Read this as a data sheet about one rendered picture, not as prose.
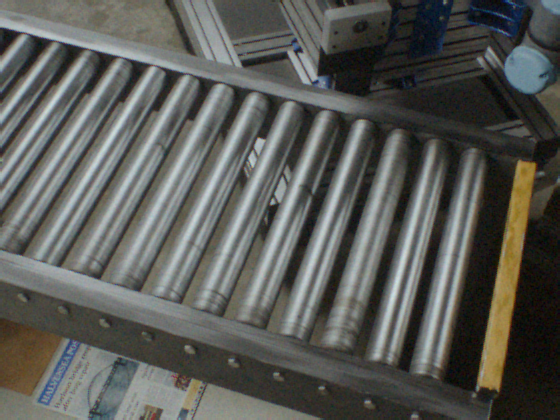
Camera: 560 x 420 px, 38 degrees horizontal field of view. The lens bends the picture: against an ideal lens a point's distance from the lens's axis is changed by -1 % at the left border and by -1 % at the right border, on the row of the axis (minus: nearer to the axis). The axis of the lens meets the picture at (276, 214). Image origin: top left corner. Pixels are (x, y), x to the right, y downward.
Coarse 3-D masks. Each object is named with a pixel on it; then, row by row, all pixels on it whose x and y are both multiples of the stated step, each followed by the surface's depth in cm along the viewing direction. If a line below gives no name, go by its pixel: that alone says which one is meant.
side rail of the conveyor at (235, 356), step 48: (0, 288) 120; (48, 288) 117; (96, 288) 118; (96, 336) 122; (144, 336) 116; (192, 336) 114; (240, 336) 114; (240, 384) 119; (288, 384) 114; (336, 384) 110; (384, 384) 110; (432, 384) 111
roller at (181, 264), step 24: (264, 96) 144; (240, 120) 140; (264, 120) 143; (240, 144) 136; (216, 168) 133; (240, 168) 135; (216, 192) 130; (192, 216) 127; (216, 216) 128; (192, 240) 124; (168, 264) 121; (192, 264) 122; (168, 288) 118
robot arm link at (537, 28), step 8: (544, 0) 113; (552, 0) 112; (536, 8) 116; (544, 8) 114; (552, 8) 113; (536, 16) 116; (544, 16) 115; (552, 16) 114; (536, 24) 117; (544, 24) 115; (552, 24) 114; (528, 32) 119; (536, 32) 117; (544, 32) 116; (552, 32) 115; (536, 40) 118; (544, 40) 117; (552, 40) 116; (544, 48) 118; (552, 48) 117
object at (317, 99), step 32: (32, 32) 151; (64, 32) 152; (96, 32) 152; (32, 64) 157; (160, 64) 147; (192, 64) 148; (224, 64) 148; (288, 96) 144; (320, 96) 144; (352, 96) 144; (224, 128) 154; (384, 128) 142; (416, 128) 140; (448, 128) 141; (480, 128) 141; (416, 160) 145; (512, 160) 138
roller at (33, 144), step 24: (72, 72) 145; (96, 72) 149; (72, 96) 143; (48, 120) 138; (24, 144) 134; (48, 144) 138; (0, 168) 131; (24, 168) 132; (0, 192) 128; (0, 216) 128
